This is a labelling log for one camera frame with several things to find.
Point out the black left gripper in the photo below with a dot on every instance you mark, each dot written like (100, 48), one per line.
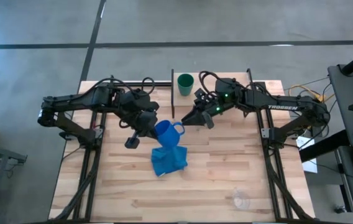
(148, 123)

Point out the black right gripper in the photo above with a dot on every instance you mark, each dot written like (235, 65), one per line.
(215, 109)

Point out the green plastic cup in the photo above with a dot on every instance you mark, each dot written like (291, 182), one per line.
(185, 84)

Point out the clear plastic cup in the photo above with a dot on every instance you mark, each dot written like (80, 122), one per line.
(241, 199)

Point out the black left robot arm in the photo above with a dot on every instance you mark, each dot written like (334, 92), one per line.
(80, 101)

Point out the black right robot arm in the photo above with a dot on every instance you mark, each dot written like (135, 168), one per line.
(285, 104)

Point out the wooden shelf with black legs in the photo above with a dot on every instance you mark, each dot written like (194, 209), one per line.
(186, 101)

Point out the blue folded cloth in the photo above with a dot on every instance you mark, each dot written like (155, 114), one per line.
(168, 161)

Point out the white paper sheet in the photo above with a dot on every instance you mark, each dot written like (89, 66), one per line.
(310, 165)

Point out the black desk beam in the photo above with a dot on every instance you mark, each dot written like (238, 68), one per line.
(322, 146)

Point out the grey desk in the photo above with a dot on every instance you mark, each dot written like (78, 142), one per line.
(344, 93)

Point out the small dark floor object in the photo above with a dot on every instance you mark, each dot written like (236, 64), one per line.
(340, 209)

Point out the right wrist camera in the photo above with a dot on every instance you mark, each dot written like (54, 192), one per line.
(202, 96)

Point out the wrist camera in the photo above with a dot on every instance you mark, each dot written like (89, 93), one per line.
(202, 96)
(132, 142)

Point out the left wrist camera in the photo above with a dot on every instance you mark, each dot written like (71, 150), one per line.
(132, 142)

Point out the black aluminium table frame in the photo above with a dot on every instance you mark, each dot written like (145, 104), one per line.
(164, 84)

